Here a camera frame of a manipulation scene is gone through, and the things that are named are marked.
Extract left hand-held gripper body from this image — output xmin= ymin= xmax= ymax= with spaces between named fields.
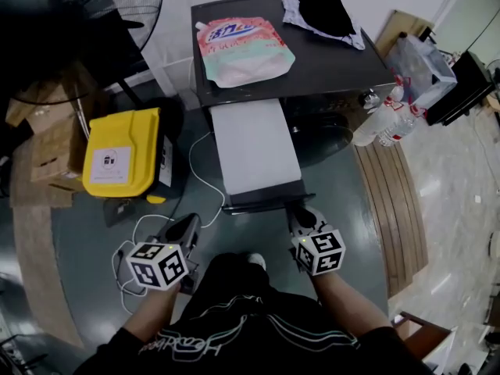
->
xmin=125 ymin=241 xmax=201 ymax=295

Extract white cable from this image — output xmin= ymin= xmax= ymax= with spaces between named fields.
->
xmin=111 ymin=130 xmax=227 ymax=316

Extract plain wooden board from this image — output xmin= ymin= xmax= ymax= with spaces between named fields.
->
xmin=373 ymin=9 xmax=434 ymax=54

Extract person's left forearm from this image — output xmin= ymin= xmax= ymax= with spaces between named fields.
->
xmin=124 ymin=281 xmax=183 ymax=343

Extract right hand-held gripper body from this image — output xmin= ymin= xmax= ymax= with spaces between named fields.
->
xmin=288 ymin=223 xmax=348 ymax=277

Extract person's black trousers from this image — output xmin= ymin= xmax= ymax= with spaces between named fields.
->
xmin=193 ymin=252 xmax=271 ymax=300

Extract pink detergent pouch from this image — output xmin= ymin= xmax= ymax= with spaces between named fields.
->
xmin=194 ymin=16 xmax=297 ymax=89

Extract wooden slatted board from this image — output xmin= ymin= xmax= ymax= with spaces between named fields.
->
xmin=353 ymin=142 xmax=430 ymax=298

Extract person's grey shoe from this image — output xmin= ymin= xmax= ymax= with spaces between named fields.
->
xmin=245 ymin=252 xmax=267 ymax=272

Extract clear plastic storage bin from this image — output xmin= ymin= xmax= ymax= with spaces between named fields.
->
xmin=384 ymin=33 xmax=458 ymax=111

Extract brown white-topped side table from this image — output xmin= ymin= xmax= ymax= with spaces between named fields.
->
xmin=392 ymin=310 xmax=458 ymax=366

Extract person's right forearm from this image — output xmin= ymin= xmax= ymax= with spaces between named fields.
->
xmin=308 ymin=271 xmax=391 ymax=339

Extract white patterned cloth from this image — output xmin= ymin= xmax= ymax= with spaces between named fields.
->
xmin=280 ymin=0 xmax=366 ymax=51

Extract flattened cardboard sheet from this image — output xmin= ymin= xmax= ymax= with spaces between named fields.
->
xmin=9 ymin=142 xmax=85 ymax=347

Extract tall black cabinet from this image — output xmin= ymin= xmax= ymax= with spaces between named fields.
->
xmin=425 ymin=51 xmax=496 ymax=127

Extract black washing machine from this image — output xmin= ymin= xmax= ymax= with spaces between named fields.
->
xmin=190 ymin=0 xmax=398 ymax=170

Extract yellow-lidded black waste bin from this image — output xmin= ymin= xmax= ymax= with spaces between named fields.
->
xmin=81 ymin=99 xmax=187 ymax=205

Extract white pull-out drawer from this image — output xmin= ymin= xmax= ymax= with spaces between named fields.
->
xmin=208 ymin=98 xmax=316 ymax=216

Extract large black pedestal fan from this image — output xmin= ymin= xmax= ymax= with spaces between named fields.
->
xmin=0 ymin=0 xmax=165 ymax=108

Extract person's black printed shirt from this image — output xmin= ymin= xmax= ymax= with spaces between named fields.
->
xmin=73 ymin=287 xmax=434 ymax=375

